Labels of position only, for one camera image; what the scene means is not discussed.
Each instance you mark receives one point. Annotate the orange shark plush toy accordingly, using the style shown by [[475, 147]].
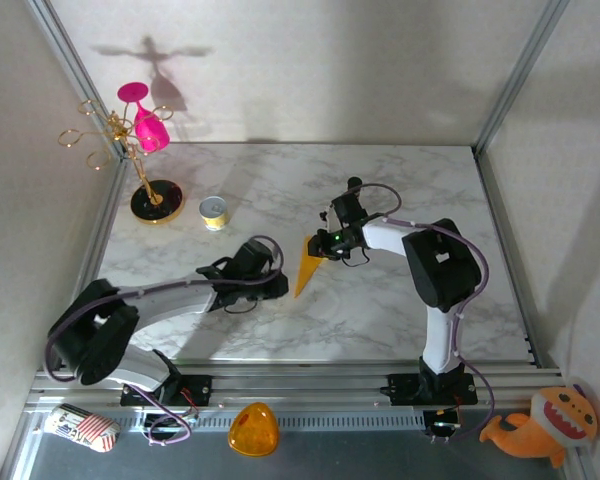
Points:
[[545, 430]]

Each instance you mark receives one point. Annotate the aluminium frame post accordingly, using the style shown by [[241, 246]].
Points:
[[77, 75], [519, 75]]

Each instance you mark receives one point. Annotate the pink wine glass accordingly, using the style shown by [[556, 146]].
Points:
[[150, 127]]

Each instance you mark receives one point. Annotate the dark spice bottle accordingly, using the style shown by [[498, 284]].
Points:
[[353, 182]]

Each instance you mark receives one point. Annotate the yellow tin can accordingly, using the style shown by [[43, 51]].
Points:
[[215, 215]]

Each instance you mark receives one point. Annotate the aluminium mounting rail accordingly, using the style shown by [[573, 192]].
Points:
[[300, 387]]

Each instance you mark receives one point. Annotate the aluminium side rail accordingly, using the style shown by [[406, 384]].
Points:
[[490, 175], [107, 210]]

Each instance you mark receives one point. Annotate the gold glass rack stand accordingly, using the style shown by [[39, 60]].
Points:
[[165, 197]]

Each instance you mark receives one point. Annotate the orange triangular plastic container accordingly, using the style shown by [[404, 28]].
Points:
[[254, 430]]

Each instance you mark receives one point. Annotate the black controller board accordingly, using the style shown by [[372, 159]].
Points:
[[442, 425], [155, 422]]

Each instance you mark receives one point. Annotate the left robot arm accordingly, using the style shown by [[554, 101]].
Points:
[[95, 335]]

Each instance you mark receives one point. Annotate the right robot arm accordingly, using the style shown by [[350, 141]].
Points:
[[442, 270]]

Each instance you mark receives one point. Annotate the striped white fabric pouch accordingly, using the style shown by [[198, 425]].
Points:
[[80, 427]]

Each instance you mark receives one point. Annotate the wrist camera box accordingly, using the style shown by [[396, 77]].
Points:
[[254, 257], [349, 210]]

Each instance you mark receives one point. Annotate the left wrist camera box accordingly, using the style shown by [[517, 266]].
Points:
[[254, 257]]

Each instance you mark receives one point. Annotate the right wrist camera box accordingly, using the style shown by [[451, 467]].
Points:
[[349, 210]]

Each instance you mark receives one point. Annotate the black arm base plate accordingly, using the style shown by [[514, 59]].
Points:
[[195, 390], [402, 390]]

